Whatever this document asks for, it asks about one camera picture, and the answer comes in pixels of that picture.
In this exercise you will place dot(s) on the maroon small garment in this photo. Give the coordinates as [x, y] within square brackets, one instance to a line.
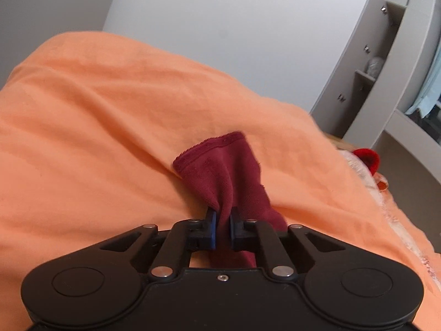
[224, 179]

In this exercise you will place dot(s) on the grey wardrobe cabinet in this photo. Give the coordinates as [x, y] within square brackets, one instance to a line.
[410, 41]

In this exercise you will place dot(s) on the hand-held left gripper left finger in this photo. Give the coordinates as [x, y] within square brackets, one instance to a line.
[212, 230]

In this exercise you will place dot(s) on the clear glass ornament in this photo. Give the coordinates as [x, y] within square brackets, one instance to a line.
[375, 65]

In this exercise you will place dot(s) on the orange blanket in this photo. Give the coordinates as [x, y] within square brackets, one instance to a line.
[86, 127]

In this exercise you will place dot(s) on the light blue curtain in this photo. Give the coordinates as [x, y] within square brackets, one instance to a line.
[427, 89]

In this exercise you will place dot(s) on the red cloth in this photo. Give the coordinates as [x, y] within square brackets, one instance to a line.
[367, 158]

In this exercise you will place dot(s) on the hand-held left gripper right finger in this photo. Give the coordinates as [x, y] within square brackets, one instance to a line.
[233, 231]

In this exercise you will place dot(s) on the window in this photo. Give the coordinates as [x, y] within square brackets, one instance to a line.
[431, 121]

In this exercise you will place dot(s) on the grey window ledge desk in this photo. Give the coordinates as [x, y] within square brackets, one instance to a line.
[406, 136]

